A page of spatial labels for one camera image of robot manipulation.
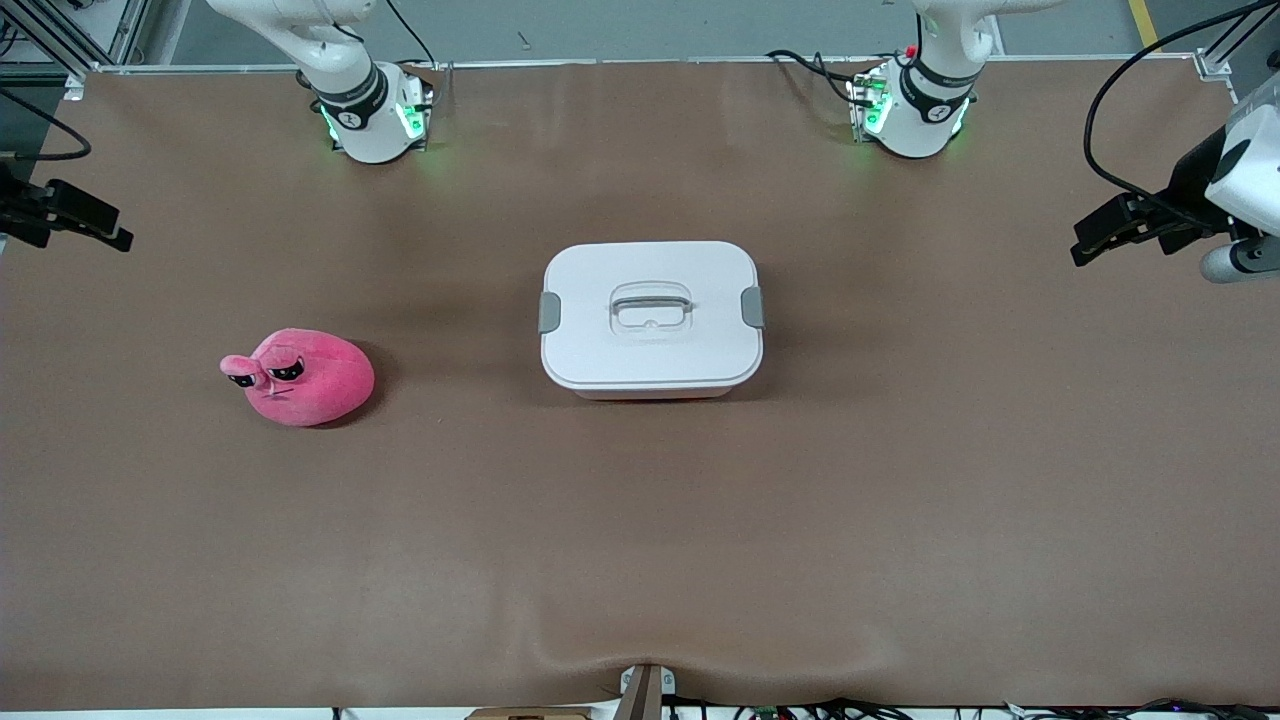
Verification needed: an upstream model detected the pink plush toy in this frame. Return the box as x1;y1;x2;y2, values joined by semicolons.
220;328;376;428

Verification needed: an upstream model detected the white plastic box lid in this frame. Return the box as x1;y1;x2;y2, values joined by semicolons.
540;241;765;391

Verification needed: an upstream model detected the white storage box base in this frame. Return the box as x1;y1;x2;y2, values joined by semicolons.
572;380;746;402

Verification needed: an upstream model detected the large table cover mat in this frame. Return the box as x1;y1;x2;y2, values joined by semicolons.
0;58;1280;713

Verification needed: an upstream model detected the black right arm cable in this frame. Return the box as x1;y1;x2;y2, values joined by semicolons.
0;88;93;163

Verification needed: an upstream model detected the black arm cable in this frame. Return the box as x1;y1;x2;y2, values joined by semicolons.
1083;0;1280;216
0;88;93;163

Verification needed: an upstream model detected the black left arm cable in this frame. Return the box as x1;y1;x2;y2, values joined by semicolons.
1083;0;1280;216

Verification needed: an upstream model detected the aluminium frame post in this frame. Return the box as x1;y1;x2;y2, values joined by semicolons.
0;0;151;101
1195;0;1280;111

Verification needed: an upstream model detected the black left base cable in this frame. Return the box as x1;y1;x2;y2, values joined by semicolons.
765;48;863;107

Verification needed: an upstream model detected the black base cable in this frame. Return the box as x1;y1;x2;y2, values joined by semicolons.
385;0;438;69
765;48;863;107

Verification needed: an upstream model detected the black right base cable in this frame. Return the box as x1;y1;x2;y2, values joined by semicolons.
385;0;438;69

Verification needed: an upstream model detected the metal table edge bracket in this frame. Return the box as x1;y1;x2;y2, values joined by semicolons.
618;663;676;720

